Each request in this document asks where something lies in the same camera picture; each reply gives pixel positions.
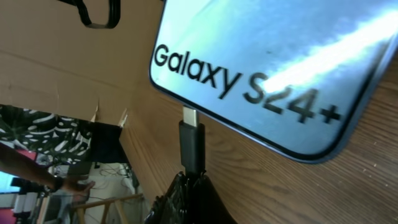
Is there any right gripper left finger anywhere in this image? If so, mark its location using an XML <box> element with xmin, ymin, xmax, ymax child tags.
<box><xmin>144</xmin><ymin>172</ymin><xmax>191</xmax><ymax>224</ymax></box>

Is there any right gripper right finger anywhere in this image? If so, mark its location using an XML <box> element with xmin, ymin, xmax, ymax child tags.
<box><xmin>191</xmin><ymin>175</ymin><xmax>237</xmax><ymax>224</ymax></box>

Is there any black USB charging cable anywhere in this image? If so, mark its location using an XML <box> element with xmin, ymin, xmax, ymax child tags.
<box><xmin>178</xmin><ymin>106</ymin><xmax>206</xmax><ymax>177</ymax></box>

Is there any Galaxy S24+ smartphone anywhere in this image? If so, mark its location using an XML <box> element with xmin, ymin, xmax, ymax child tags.
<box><xmin>149</xmin><ymin>0</ymin><xmax>397</xmax><ymax>164</ymax></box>

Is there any person forearm in background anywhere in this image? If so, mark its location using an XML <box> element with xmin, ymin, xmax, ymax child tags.
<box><xmin>1</xmin><ymin>144</ymin><xmax>95</xmax><ymax>195</ymax></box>

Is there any wooden frame in background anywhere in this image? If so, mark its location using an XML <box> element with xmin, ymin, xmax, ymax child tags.
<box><xmin>71</xmin><ymin>193</ymin><xmax>144</xmax><ymax>224</ymax></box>

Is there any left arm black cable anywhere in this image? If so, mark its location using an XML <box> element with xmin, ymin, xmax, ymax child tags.
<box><xmin>57</xmin><ymin>0</ymin><xmax>121</xmax><ymax>30</ymax></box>

